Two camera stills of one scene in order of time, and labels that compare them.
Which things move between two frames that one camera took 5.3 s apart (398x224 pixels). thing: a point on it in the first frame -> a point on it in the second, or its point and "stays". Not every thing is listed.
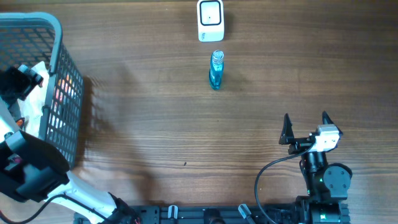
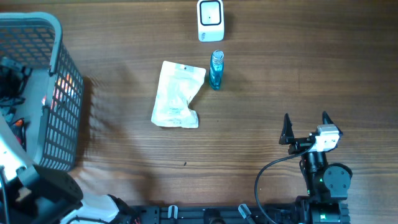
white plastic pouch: x=32 y=106 -> x=178 y=84
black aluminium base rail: x=217 y=214 stays
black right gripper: x=300 y=144 stays
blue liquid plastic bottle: x=216 y=74 stays
